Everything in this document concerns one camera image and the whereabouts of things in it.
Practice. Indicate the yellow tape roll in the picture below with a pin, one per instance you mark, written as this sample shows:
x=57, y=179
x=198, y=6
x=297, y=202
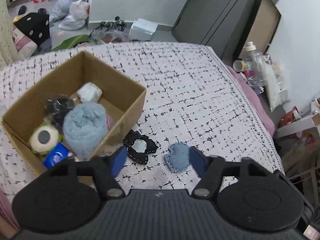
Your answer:
x=239, y=66

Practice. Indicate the white red plastic bag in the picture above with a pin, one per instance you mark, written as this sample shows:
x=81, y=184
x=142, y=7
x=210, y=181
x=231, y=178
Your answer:
x=77, y=16

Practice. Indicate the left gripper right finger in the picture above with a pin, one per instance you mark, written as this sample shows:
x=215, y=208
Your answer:
x=210, y=170

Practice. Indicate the white soft packet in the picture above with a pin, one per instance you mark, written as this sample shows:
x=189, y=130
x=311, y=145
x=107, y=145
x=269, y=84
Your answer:
x=89, y=92

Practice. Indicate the cream dotted cushion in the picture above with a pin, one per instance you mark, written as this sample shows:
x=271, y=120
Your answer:
x=15, y=45

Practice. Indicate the blue tissue pack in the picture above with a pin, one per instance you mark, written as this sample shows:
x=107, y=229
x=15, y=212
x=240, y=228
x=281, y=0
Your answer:
x=56, y=155

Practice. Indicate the blue denim pouch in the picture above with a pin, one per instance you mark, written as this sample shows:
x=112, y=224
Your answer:
x=177, y=160

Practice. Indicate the brown framed board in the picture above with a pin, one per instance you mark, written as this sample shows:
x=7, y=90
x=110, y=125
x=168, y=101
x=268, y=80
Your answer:
x=260, y=28

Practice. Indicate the black lace trimmed pouch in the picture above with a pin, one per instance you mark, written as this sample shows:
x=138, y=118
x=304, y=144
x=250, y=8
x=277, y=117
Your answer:
x=139, y=146

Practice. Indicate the black items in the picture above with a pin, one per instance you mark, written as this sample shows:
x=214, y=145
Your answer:
x=56, y=108

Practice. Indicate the grey plastic bag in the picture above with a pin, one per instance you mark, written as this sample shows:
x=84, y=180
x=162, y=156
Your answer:
x=60, y=10

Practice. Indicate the large clear plastic jar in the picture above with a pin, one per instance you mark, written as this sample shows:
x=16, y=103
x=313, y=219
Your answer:
x=255, y=65

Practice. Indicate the white foam box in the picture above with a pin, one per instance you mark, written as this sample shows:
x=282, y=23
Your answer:
x=142, y=30

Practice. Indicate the hamburger plush toy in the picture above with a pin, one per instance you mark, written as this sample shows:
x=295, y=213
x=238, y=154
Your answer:
x=44, y=139

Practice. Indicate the dark grey wardrobe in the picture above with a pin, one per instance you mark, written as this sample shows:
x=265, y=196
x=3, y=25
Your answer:
x=214, y=23

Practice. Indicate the clear plastic bag on floor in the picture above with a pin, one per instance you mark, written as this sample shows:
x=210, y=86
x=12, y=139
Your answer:
x=104, y=36

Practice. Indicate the brown cardboard box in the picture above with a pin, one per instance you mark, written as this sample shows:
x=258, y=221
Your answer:
x=75, y=97

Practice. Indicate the white pillow bag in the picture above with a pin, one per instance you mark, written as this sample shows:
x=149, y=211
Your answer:
x=277, y=84

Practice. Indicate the white black patterned blanket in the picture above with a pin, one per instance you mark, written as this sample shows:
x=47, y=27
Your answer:
x=171, y=92

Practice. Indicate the grey fluffy plush toy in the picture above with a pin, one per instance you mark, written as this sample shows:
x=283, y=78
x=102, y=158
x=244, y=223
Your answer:
x=84, y=128

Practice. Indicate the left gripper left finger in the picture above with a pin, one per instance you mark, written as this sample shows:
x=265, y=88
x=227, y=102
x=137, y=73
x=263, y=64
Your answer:
x=105, y=171

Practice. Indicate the white side table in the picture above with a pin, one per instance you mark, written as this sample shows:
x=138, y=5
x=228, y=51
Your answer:
x=293, y=123

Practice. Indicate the green cartoon leaf cushion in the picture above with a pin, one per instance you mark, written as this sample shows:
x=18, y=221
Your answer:
x=73, y=42

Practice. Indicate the black polka dot cushion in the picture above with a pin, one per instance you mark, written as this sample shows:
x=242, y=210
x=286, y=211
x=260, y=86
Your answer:
x=35, y=26

